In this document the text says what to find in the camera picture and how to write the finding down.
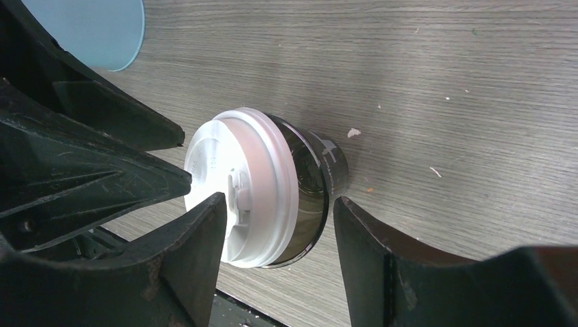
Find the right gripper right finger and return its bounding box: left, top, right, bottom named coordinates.
left=333, top=197, right=577, bottom=326

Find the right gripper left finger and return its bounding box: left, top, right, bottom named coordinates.
left=1, top=192, right=227, bottom=326

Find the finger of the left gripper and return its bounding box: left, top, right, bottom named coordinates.
left=1, top=82, right=191, bottom=251
left=1, top=1, right=185, bottom=151

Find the white sip lid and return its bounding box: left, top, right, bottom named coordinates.
left=184, top=108, right=299, bottom=268

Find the light blue cup holder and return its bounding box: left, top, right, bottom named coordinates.
left=23, top=0, right=146, bottom=72

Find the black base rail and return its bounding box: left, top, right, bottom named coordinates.
left=209, top=290, right=288, bottom=327

